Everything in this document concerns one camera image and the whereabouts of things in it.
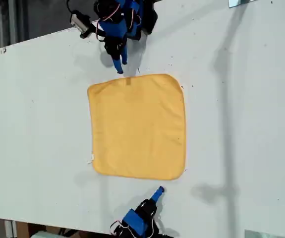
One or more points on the yellow square towel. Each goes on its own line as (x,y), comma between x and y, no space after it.
(137,126)

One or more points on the steel plate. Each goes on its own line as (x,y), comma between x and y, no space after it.
(239,2)

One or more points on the white table leg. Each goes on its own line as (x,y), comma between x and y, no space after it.
(10,229)

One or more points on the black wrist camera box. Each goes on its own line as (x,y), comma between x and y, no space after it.
(81,23)

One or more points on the white container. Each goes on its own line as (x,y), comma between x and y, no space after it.
(43,235)

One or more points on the white towel label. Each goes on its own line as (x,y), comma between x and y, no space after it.
(90,158)

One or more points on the black camera stalk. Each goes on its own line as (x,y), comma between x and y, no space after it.
(94,27)

